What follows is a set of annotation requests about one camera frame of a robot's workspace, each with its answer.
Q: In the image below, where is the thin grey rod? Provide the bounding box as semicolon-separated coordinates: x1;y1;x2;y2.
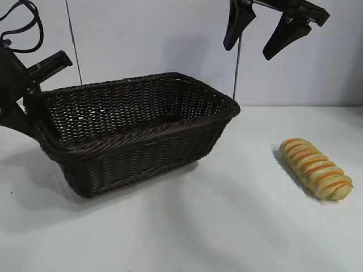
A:
65;0;83;85
232;36;243;99

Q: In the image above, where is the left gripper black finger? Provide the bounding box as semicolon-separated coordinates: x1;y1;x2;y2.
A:
26;89;54;134
0;101;58;151

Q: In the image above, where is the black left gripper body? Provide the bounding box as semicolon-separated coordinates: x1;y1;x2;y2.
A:
0;42;73;123

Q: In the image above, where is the long striped bread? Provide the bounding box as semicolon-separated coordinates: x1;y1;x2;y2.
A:
279;138;354;202

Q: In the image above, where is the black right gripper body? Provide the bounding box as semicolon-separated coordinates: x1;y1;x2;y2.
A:
252;0;331;27

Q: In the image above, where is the dark brown wicker basket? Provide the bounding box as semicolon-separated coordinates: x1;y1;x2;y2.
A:
39;71;242;199

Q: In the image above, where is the black cable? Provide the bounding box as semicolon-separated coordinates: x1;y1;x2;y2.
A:
0;0;45;54

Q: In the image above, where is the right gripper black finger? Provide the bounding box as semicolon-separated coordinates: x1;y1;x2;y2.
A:
262;14;310;61
222;0;258;52

